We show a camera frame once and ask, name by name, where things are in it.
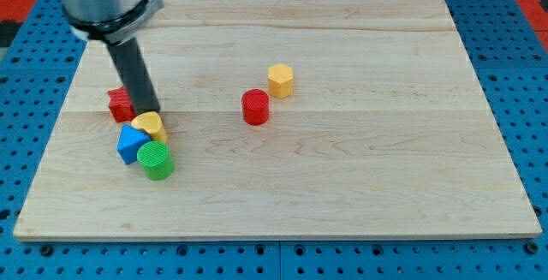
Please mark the red star block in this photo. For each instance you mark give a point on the red star block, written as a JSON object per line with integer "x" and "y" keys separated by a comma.
{"x": 120, "y": 105}

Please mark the yellow hexagon block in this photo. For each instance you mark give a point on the yellow hexagon block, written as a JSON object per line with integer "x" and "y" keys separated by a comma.
{"x": 280, "y": 80}

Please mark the yellow heart block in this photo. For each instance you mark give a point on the yellow heart block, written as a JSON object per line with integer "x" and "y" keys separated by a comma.
{"x": 152, "y": 124}

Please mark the red cylinder block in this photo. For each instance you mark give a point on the red cylinder block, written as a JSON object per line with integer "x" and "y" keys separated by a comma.
{"x": 255, "y": 107}

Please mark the blue triangle block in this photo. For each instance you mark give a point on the blue triangle block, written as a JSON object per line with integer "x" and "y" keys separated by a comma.
{"x": 129, "y": 143}

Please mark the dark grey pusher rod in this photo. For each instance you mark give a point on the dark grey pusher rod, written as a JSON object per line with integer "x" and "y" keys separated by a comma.
{"x": 134, "y": 75}

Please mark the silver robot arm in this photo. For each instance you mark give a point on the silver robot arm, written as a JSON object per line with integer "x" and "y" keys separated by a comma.
{"x": 116, "y": 23}

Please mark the green cylinder block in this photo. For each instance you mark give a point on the green cylinder block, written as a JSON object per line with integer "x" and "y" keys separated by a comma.
{"x": 155, "y": 159}

